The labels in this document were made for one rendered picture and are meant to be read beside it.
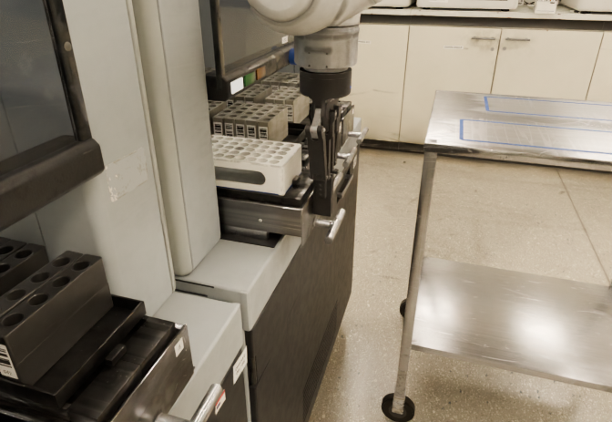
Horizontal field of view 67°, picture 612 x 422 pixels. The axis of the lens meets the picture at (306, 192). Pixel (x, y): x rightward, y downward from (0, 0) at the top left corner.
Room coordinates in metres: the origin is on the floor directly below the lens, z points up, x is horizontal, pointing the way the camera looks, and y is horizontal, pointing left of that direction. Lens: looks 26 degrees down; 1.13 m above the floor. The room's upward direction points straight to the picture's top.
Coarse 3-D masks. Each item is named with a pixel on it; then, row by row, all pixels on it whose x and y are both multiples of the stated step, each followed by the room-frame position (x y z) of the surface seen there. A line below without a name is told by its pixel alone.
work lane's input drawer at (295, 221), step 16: (304, 176) 0.70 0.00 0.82; (224, 192) 0.65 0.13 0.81; (240, 192) 0.64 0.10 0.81; (256, 192) 0.64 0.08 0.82; (288, 192) 0.64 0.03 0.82; (304, 192) 0.64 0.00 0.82; (224, 208) 0.64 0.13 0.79; (240, 208) 0.63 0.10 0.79; (256, 208) 0.63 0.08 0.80; (272, 208) 0.62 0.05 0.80; (288, 208) 0.61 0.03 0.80; (304, 208) 0.62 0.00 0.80; (224, 224) 0.64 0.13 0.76; (240, 224) 0.63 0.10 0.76; (256, 224) 0.63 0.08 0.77; (272, 224) 0.62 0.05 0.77; (288, 224) 0.61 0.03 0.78; (304, 224) 0.62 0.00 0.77; (320, 224) 0.66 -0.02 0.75; (336, 224) 0.65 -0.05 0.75; (304, 240) 0.62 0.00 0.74
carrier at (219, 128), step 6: (240, 102) 0.93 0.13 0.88; (228, 108) 0.88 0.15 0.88; (234, 108) 0.88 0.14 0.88; (222, 114) 0.85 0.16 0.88; (228, 114) 0.85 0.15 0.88; (216, 120) 0.82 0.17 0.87; (222, 120) 0.82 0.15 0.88; (216, 126) 0.82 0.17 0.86; (222, 126) 0.82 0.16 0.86; (216, 132) 0.82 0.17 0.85; (222, 132) 0.82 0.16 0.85
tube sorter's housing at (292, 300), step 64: (192, 0) 0.61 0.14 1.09; (192, 64) 0.59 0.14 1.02; (192, 128) 0.58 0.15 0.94; (192, 192) 0.56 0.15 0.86; (192, 256) 0.54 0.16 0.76; (256, 256) 0.59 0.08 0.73; (320, 256) 0.87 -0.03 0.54; (256, 320) 0.52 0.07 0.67; (320, 320) 0.88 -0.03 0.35; (256, 384) 0.51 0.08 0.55; (320, 384) 0.89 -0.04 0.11
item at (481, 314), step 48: (480, 96) 1.21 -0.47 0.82; (432, 144) 0.85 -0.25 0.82; (480, 144) 0.85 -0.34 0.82; (528, 144) 0.85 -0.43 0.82; (576, 144) 0.85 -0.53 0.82; (432, 288) 1.09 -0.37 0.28; (480, 288) 1.09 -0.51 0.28; (528, 288) 1.09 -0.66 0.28; (576, 288) 1.09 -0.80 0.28; (432, 336) 0.89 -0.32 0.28; (480, 336) 0.89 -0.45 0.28; (528, 336) 0.89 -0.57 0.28; (576, 336) 0.89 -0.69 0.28; (576, 384) 0.76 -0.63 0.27
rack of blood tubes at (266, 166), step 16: (224, 144) 0.72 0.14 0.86; (240, 144) 0.73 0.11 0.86; (256, 144) 0.72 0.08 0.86; (272, 144) 0.72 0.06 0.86; (288, 144) 0.73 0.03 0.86; (224, 160) 0.66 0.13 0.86; (240, 160) 0.65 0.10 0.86; (256, 160) 0.65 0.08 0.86; (272, 160) 0.66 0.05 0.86; (288, 160) 0.65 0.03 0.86; (224, 176) 0.72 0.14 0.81; (240, 176) 0.72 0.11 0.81; (256, 176) 0.72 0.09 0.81; (272, 176) 0.63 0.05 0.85; (288, 176) 0.65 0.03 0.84; (272, 192) 0.64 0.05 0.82
